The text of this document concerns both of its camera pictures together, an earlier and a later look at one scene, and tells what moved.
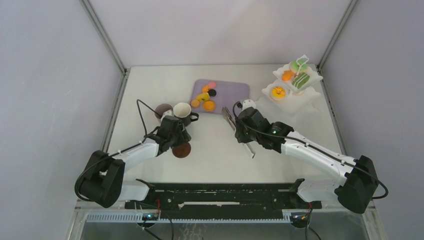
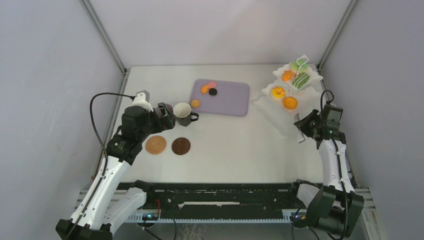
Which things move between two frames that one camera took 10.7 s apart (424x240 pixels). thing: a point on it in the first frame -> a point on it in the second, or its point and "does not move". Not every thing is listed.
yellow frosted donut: (278, 92) does not move
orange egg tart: (209, 105) -> (290, 102)
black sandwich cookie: (212, 92) does not move
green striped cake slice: (300, 80) does not move
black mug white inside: (182, 111) does not move
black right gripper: (240, 134) -> (303, 123)
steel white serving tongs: (230, 118) -> (301, 137)
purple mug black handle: (161, 108) does not move
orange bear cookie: (287, 75) does not move
